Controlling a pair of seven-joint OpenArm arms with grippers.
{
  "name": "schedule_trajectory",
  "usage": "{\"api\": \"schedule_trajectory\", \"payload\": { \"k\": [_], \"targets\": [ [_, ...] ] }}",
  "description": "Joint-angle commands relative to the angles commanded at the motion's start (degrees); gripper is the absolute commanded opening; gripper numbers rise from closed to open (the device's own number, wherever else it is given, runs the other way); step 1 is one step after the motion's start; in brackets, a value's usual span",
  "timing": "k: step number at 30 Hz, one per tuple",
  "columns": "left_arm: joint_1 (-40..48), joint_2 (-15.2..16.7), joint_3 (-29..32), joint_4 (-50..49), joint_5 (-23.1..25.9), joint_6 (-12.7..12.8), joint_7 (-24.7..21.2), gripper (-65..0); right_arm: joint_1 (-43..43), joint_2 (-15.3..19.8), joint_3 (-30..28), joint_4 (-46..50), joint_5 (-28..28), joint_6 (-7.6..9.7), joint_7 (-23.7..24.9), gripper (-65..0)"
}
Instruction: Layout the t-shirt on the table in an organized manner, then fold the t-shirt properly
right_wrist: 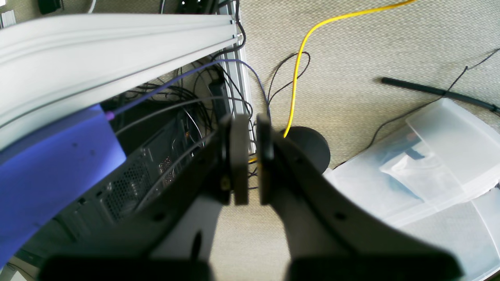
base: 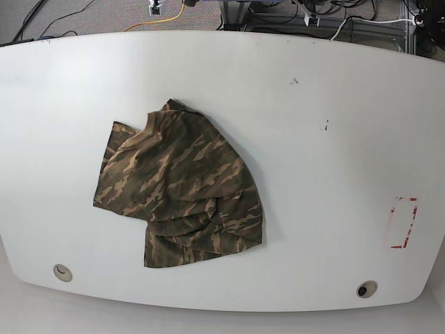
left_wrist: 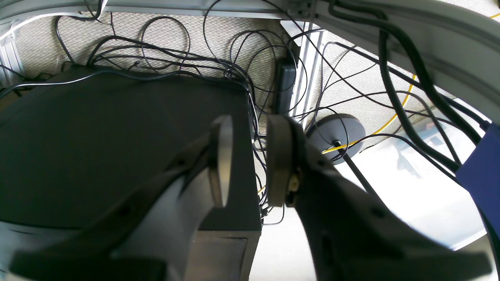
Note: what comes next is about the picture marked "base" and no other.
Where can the camouflage t-shirt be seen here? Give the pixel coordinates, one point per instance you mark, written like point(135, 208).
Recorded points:
point(182, 177)

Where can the red tape rectangle marking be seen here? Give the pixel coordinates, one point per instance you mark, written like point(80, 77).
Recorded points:
point(401, 220)

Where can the aluminium frame stand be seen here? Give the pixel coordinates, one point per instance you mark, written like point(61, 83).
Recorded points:
point(236, 15)

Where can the right table cable grommet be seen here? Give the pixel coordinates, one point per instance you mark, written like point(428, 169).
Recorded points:
point(367, 289)

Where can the table cable grommet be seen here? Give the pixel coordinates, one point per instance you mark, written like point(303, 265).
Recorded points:
point(367, 289)
point(62, 273)

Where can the left table cable grommet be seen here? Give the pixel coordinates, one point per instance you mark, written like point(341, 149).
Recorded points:
point(62, 273)

